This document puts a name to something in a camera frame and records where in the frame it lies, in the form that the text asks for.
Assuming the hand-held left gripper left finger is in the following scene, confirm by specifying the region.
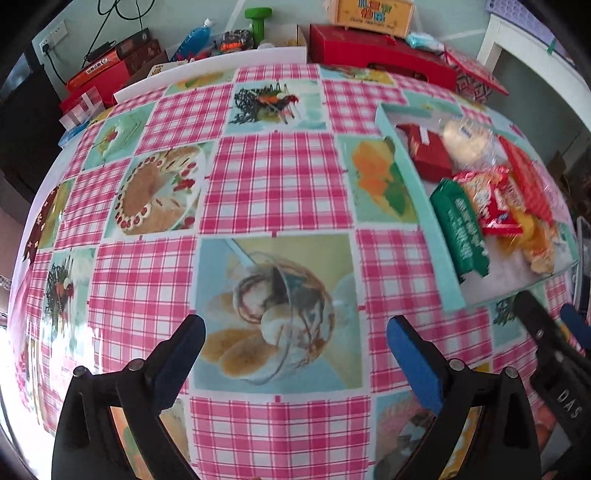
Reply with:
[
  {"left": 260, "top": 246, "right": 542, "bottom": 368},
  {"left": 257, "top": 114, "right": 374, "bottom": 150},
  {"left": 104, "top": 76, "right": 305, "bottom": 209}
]
[{"left": 52, "top": 314, "right": 207, "bottom": 480}]

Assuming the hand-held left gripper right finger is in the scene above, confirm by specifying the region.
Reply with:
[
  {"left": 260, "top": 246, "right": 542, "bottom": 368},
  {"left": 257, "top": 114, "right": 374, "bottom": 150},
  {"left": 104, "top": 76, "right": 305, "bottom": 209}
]
[{"left": 387, "top": 315, "right": 542, "bottom": 480}]

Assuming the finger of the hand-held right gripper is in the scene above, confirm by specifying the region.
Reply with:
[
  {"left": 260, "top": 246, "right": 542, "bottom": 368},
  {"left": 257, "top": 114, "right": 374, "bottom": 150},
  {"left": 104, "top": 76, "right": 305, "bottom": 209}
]
[
  {"left": 560, "top": 304, "right": 591, "bottom": 356},
  {"left": 514, "top": 291, "right": 574, "bottom": 376}
]

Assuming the yellow bread bag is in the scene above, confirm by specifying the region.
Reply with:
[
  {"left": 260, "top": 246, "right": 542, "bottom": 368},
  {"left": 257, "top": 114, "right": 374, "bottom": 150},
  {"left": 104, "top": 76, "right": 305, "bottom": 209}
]
[{"left": 501, "top": 208, "right": 561, "bottom": 277}]

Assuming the green biscuit packet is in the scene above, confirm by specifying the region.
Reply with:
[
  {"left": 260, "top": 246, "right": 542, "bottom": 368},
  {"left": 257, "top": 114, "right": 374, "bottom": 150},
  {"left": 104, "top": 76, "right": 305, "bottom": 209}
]
[{"left": 430, "top": 179, "right": 490, "bottom": 283}]

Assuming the red crinkled snack bag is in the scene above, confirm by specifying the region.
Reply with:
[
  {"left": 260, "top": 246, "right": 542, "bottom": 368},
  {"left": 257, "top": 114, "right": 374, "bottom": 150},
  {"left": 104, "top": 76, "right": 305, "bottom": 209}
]
[{"left": 455, "top": 167, "right": 525, "bottom": 237}]

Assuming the red patterned packet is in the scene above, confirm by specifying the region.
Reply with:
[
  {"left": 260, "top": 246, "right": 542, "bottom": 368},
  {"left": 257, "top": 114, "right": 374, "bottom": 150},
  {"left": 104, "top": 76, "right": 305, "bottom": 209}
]
[{"left": 499, "top": 136, "right": 555, "bottom": 222}]

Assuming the teal shallow tray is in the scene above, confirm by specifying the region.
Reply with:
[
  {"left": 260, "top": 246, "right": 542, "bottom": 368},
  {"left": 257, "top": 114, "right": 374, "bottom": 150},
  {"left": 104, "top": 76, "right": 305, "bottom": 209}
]
[{"left": 374, "top": 102, "right": 581, "bottom": 312}]

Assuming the clear bun packet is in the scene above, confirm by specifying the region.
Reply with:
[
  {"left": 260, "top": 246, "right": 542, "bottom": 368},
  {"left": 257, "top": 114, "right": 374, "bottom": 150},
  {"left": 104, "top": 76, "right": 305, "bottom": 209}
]
[{"left": 438, "top": 117, "right": 497, "bottom": 169}]

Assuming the red wafer packet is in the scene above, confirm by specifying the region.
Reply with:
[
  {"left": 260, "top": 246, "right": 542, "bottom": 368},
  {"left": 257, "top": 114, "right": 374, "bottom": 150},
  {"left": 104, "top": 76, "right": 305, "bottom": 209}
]
[{"left": 397, "top": 124, "right": 455, "bottom": 182}]

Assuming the pink checked tablecloth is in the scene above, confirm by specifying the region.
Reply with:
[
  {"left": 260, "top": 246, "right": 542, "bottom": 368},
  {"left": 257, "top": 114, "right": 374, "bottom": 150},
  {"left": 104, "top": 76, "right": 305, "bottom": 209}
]
[{"left": 7, "top": 62, "right": 591, "bottom": 480}]

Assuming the blue packet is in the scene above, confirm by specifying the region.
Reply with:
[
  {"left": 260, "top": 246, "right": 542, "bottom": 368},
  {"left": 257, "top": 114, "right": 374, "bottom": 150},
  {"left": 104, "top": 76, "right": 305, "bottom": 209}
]
[{"left": 58, "top": 124, "right": 88, "bottom": 148}]

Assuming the red patterned box lid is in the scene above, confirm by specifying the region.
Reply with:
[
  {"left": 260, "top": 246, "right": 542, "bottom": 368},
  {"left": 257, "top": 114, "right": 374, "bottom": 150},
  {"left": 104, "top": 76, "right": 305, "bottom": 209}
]
[{"left": 443, "top": 46, "right": 511, "bottom": 104}]

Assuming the clear plastic box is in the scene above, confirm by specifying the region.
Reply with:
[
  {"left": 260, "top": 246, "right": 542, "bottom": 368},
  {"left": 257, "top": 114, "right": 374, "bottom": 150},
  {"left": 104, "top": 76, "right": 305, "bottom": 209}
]
[{"left": 59, "top": 85, "right": 108, "bottom": 130}]

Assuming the white table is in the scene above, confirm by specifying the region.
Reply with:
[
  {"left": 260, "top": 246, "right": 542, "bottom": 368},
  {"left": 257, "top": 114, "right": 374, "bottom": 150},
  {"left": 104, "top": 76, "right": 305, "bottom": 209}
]
[{"left": 475, "top": 13, "right": 591, "bottom": 176}]

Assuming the black cabinet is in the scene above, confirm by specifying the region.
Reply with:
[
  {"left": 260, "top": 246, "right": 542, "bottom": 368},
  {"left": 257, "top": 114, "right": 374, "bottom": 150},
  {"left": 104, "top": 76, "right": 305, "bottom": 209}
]
[{"left": 0, "top": 60, "right": 70, "bottom": 195}]

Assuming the large red box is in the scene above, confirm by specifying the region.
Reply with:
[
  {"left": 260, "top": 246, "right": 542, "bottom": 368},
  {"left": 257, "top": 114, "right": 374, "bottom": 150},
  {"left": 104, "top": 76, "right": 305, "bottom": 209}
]
[{"left": 59, "top": 69, "right": 134, "bottom": 114}]

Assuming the cardboard box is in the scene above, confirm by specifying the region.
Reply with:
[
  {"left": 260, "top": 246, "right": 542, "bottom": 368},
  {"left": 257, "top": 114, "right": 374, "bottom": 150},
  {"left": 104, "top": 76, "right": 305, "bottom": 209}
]
[
  {"left": 134, "top": 51, "right": 169, "bottom": 81},
  {"left": 270, "top": 23, "right": 309, "bottom": 49}
]

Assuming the teal face mask packet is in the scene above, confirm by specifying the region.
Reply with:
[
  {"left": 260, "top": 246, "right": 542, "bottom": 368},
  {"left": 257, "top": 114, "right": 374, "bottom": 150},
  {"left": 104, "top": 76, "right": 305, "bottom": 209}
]
[{"left": 406, "top": 32, "right": 444, "bottom": 51}]

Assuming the dark brown box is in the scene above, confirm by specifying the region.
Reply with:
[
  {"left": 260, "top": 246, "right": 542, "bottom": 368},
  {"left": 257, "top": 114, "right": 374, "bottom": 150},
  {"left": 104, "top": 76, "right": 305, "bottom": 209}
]
[{"left": 124, "top": 39, "right": 162, "bottom": 75}]

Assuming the purple perforated board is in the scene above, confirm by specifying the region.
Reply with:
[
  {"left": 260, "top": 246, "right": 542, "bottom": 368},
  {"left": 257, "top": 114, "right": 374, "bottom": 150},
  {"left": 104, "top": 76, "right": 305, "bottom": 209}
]
[{"left": 485, "top": 0, "right": 566, "bottom": 51}]

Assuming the blue liquid bottle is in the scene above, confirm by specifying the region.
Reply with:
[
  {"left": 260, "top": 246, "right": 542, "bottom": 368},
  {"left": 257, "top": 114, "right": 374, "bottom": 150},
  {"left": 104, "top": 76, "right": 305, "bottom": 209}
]
[{"left": 173, "top": 18, "right": 217, "bottom": 61}]

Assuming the red gift box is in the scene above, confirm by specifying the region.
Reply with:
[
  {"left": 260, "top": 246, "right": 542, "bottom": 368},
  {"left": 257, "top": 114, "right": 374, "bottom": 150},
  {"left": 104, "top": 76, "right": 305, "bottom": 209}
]
[{"left": 308, "top": 24, "right": 458, "bottom": 93}]

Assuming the black charger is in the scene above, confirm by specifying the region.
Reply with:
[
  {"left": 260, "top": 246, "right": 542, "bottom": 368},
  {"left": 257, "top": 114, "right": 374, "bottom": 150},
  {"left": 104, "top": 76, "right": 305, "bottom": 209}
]
[{"left": 83, "top": 41, "right": 116, "bottom": 61}]

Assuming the black flat box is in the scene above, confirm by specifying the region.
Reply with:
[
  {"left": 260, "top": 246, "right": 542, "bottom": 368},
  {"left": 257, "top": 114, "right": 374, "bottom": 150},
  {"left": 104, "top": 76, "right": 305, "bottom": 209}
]
[{"left": 113, "top": 28, "right": 151, "bottom": 61}]

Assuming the colourful toy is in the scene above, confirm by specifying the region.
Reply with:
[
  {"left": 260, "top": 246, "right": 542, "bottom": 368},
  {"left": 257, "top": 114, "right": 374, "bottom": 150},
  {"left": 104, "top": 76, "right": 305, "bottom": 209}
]
[{"left": 215, "top": 30, "right": 254, "bottom": 54}]

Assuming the green dumbbell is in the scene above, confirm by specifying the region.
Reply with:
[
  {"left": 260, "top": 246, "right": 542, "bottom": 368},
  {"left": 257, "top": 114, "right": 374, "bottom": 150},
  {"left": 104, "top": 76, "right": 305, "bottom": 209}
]
[{"left": 244, "top": 8, "right": 269, "bottom": 47}]

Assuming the white wall socket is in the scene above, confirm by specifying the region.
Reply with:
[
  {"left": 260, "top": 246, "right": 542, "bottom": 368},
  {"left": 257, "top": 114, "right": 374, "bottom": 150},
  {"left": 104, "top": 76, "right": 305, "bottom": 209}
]
[{"left": 39, "top": 21, "right": 72, "bottom": 56}]

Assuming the yellow box with handle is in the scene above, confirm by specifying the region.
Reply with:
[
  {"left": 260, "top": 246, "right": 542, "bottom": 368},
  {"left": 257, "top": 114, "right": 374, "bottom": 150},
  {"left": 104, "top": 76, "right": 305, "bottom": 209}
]
[{"left": 330, "top": 0, "right": 414, "bottom": 38}]

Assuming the black cable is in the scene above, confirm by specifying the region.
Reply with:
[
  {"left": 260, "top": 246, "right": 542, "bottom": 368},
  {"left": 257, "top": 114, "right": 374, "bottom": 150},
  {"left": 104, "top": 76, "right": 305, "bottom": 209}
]
[{"left": 97, "top": 0, "right": 158, "bottom": 21}]

